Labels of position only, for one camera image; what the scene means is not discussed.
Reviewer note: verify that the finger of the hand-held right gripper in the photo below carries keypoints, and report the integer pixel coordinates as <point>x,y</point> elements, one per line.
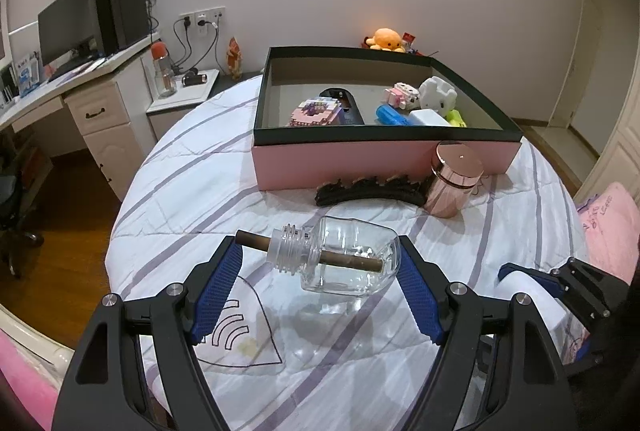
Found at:
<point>582,351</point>
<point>520,272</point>

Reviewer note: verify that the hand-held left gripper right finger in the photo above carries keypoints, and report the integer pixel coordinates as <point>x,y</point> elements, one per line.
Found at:
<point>417,296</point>

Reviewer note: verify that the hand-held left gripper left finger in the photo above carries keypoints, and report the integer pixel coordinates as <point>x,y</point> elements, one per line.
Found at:
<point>220,291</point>

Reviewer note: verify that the brown wooden stick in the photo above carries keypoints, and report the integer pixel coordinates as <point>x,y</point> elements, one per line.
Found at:
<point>250,241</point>

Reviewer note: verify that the clear glass bottle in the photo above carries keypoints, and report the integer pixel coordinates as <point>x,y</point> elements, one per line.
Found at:
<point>350,283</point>

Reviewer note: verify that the pink box with dark rim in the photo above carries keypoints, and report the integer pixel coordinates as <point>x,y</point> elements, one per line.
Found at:
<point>340,161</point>

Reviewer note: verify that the blue cylindrical toy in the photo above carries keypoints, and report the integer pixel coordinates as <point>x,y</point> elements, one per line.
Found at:
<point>392,116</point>

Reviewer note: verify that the black remote control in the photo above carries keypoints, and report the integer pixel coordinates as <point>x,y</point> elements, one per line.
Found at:
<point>350,108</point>

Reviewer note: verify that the pink white block toy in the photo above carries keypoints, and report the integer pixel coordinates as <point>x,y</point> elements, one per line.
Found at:
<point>400,96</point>

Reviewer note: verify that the pink pillow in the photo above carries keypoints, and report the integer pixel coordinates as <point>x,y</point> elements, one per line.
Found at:
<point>612,231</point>

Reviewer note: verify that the rose gold metal jar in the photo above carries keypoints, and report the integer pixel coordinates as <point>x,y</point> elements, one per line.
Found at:
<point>450,186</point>

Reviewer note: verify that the black hair claw clip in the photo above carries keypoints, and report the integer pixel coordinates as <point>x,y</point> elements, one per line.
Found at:
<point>370,193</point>

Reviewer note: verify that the yellow green toy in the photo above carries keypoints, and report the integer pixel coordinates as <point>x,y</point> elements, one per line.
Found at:
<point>457,117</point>

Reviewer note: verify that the white rectangular block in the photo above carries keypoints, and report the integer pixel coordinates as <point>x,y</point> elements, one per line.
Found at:
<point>429,117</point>

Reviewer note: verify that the low white cabinet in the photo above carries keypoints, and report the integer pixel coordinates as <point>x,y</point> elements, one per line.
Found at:
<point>175,111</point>

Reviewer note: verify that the white cat figure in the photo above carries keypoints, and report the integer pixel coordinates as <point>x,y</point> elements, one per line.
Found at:
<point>437,93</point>

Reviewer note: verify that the white desk with drawers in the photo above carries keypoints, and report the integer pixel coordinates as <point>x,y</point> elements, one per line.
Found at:
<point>105,131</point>

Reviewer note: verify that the pink pixel block figure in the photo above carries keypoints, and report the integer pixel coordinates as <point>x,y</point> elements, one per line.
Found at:
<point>315,113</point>

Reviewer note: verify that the dark topped low bench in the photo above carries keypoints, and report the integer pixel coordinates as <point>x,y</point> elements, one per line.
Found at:
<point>240,83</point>

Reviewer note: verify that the small black device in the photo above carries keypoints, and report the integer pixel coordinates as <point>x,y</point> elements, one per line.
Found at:
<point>195,77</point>

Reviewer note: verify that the pink cloth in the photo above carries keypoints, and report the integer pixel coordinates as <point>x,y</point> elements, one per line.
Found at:
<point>22,386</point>

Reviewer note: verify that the clear bottle with red cap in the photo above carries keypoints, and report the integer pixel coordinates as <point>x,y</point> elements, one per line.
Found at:
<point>165,76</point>

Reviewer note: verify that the black office chair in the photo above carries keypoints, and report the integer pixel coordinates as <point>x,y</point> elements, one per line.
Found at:
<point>15,206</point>

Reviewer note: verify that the orange red ornament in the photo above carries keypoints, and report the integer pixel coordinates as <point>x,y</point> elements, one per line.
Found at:
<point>235,58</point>

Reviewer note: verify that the orange octopus plush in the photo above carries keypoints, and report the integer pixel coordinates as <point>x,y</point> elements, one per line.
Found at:
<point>386,40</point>

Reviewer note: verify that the small red toy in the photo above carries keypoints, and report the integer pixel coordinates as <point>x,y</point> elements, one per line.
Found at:
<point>410,37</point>

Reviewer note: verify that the papers on desk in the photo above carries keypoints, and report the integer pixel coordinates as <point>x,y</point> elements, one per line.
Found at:
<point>77,71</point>

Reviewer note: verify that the blue white box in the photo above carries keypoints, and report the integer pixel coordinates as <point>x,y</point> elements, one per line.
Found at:
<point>27,73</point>

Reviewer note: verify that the black computer tower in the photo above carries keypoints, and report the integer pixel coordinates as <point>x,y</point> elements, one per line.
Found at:
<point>122,13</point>

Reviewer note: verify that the black computer monitor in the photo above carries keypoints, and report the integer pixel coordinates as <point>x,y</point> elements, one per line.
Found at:
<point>70,26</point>

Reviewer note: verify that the white round bed frame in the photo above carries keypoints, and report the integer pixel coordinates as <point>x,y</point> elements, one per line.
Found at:
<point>35,328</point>

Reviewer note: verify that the white door frame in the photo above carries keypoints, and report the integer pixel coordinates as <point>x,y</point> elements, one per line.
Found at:
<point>567,76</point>

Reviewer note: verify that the white wall power outlet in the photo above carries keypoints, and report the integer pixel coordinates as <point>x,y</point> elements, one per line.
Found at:
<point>202,17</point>

